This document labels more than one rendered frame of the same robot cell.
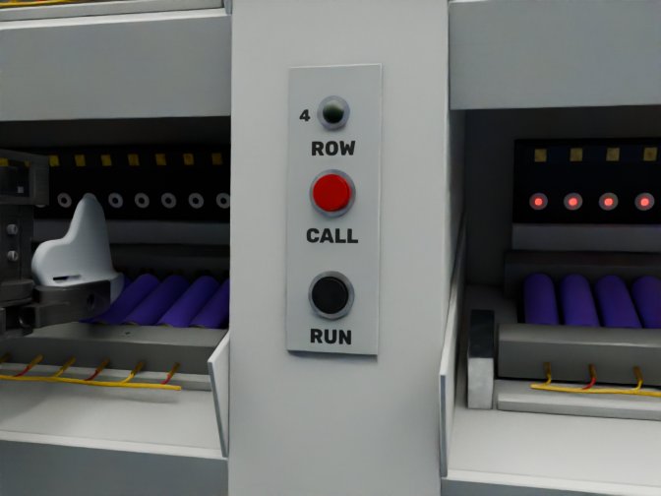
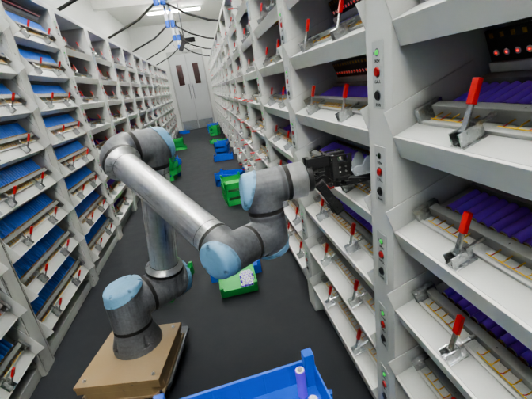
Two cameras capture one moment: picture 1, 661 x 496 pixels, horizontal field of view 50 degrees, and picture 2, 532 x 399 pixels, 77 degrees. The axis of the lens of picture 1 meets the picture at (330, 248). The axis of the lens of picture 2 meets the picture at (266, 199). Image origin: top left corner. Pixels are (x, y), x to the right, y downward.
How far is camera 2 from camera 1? 60 cm
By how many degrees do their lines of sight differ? 70
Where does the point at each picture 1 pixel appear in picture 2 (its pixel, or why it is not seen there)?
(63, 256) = (359, 169)
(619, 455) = (425, 240)
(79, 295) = (356, 179)
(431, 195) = (391, 176)
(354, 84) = (381, 150)
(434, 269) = (392, 191)
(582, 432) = (427, 233)
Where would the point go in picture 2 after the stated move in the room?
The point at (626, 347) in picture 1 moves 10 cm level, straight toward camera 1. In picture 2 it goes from (449, 218) to (394, 226)
